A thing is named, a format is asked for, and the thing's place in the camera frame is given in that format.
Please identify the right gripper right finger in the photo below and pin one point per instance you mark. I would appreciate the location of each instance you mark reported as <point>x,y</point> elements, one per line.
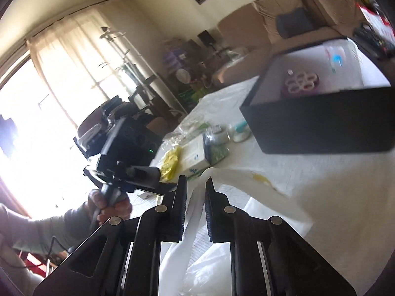
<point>268,257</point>

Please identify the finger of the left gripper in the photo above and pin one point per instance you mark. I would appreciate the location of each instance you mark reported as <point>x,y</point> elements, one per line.
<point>157,187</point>
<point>142,174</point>

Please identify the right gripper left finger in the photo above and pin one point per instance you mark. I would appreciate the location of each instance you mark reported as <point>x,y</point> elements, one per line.
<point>122,257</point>

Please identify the white plastic bag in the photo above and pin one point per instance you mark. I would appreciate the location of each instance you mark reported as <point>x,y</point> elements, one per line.
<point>222,206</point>

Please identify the left forearm green sleeve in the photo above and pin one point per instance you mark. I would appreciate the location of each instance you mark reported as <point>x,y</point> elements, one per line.
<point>54,234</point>

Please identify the left hand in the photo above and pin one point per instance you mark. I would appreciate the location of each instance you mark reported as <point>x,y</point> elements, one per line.
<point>99,210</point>

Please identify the yellow sachet packets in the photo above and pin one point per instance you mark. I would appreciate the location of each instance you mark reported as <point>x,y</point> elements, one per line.
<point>169,164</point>

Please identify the brown chair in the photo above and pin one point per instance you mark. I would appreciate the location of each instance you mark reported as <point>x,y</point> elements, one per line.
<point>156,124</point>

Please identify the white glove box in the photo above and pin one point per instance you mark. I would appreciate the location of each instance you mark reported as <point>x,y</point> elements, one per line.
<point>196,156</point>

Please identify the white table cloth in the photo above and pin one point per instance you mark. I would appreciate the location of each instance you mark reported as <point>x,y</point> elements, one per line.
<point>349,199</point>

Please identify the white curtain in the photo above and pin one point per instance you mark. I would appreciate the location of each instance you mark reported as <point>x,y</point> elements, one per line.
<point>81,69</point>

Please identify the teal capped small bottle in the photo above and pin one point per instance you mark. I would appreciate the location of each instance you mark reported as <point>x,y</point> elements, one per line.
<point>240,132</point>

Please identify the black storage box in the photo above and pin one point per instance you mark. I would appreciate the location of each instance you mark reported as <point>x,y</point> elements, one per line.
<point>352,111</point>

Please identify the dark grey cushion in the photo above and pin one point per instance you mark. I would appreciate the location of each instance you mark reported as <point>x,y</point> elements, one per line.
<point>294,23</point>

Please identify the brown sofa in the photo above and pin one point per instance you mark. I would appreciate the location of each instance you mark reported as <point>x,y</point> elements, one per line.
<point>264,28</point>

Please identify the purple white ring holder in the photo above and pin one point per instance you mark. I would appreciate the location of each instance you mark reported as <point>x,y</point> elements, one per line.
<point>300,84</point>

